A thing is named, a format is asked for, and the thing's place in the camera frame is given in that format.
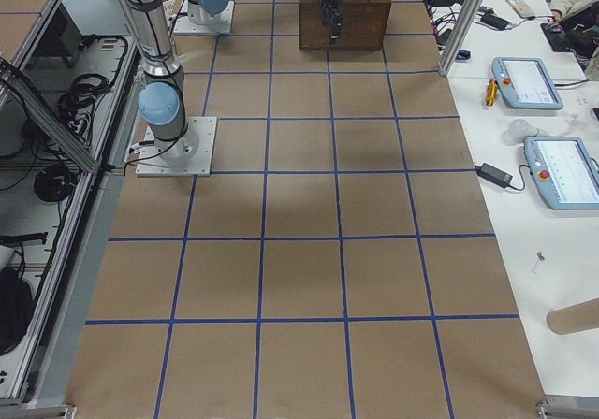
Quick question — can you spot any upper teach pendant tablet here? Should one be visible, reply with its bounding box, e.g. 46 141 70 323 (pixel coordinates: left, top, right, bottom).
491 57 563 110

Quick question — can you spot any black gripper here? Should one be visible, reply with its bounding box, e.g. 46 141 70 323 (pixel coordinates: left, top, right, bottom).
318 0 344 45

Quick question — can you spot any gold cylindrical tool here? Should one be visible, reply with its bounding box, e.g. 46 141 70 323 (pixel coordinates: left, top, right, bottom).
485 79 498 107

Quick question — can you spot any black power adapter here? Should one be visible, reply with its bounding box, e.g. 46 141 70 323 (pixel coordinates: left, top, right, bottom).
475 163 513 189

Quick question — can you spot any white light bulb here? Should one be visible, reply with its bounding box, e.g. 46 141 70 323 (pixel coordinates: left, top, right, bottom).
503 119 550 146

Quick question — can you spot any lower teach pendant tablet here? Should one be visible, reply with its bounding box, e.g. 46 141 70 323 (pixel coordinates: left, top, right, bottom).
523 137 598 210

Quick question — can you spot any teach pendant tablet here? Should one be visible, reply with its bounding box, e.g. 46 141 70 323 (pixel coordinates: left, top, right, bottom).
523 137 598 210
491 57 563 110

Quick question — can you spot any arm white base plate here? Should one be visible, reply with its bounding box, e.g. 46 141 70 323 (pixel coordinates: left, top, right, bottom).
173 0 235 36
135 116 217 177

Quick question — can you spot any aluminium frame post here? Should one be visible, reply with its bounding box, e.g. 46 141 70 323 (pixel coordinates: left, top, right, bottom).
438 0 483 77

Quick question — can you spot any dark wooden cabinet box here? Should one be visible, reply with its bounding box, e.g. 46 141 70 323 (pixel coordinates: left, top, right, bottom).
299 0 391 51

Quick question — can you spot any small blue black device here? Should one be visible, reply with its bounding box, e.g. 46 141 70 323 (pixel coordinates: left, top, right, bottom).
456 49 471 61

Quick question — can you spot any cardboard tube roll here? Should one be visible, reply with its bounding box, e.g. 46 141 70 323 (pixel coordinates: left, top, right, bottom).
546 298 599 335

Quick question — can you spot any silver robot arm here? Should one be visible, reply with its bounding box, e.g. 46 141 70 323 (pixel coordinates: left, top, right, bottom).
119 0 343 177
187 0 230 26

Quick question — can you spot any white smartphone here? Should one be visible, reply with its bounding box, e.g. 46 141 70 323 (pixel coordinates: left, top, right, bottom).
505 0 535 19

